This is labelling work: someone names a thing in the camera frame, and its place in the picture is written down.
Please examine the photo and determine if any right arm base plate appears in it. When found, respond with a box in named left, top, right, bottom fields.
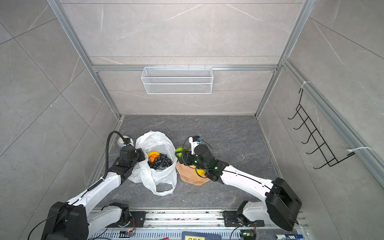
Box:
left=222, top=211, right=265, bottom=227

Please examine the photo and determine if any black wire hook rack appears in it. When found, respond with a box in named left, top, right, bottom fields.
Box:
left=288, top=89, right=355, bottom=170

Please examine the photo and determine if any blue yellow box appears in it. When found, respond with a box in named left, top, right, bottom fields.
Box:
left=182, top=231, right=222, bottom=240

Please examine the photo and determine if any small white round clock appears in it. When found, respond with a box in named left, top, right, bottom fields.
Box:
left=117, top=136, right=134, bottom=148

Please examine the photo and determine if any yellow fake lemon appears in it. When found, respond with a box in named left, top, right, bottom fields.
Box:
left=195, top=169, right=205, bottom=177

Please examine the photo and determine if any white wire mesh basket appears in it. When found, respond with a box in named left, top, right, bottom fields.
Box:
left=141, top=67, right=214, bottom=95

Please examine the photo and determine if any black corrugated cable hose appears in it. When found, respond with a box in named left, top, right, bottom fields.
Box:
left=103, top=130, right=125, bottom=179

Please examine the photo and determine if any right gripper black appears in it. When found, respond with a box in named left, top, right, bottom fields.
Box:
left=175, top=150, right=209, bottom=173

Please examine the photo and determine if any pink scalloped plate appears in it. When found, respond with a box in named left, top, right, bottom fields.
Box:
left=176, top=163, right=210, bottom=186

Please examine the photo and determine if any orange fake fruit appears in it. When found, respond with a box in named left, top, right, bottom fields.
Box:
left=149, top=155, right=160, bottom=163

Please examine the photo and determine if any yellow fake banana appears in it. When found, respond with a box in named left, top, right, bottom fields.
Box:
left=148, top=152, right=160, bottom=157

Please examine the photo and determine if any green textured fake fruit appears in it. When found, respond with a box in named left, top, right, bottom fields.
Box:
left=175, top=147, right=187, bottom=159

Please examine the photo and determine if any dark fake grape bunch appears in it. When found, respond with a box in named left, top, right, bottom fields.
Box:
left=148, top=154, right=173, bottom=170

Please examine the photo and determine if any green circuit board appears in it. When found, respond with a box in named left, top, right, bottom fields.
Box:
left=240, top=230, right=256, bottom=240

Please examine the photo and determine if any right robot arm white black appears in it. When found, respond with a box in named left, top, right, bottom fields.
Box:
left=175, top=136, right=302, bottom=231

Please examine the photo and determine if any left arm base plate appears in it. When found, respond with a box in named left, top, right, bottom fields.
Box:
left=118, top=211, right=147, bottom=229

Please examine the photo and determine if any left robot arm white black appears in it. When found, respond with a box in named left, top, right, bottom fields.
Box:
left=42, top=145, right=146, bottom=240

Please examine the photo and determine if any white plastic bag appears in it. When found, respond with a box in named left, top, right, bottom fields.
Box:
left=129, top=131, right=178, bottom=197

